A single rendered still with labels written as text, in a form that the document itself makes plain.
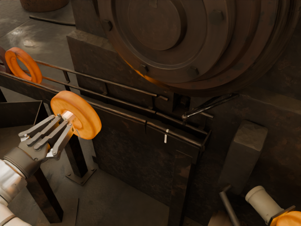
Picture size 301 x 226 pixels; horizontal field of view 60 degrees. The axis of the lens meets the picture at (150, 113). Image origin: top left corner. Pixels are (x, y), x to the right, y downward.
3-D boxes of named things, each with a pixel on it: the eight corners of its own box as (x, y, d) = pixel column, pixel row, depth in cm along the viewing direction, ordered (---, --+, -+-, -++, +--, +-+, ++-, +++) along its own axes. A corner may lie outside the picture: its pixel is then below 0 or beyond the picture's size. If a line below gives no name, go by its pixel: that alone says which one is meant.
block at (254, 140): (226, 162, 93) (242, 115, 76) (248, 172, 90) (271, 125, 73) (215, 185, 86) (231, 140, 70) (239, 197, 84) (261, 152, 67)
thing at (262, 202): (259, 194, 76) (264, 182, 72) (283, 221, 70) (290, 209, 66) (242, 202, 74) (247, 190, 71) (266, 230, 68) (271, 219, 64)
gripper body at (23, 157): (8, 170, 63) (37, 143, 69) (32, 186, 60) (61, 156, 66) (-7, 153, 58) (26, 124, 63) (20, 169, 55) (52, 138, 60)
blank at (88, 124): (50, 84, 71) (40, 91, 69) (92, 97, 64) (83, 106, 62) (70, 123, 82) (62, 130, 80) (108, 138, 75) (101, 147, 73)
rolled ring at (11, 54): (-2, 55, 115) (5, 52, 117) (25, 90, 123) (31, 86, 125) (14, 45, 103) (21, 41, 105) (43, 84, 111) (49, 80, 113)
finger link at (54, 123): (35, 154, 64) (31, 152, 65) (65, 123, 71) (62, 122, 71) (29, 145, 61) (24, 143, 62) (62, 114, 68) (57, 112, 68)
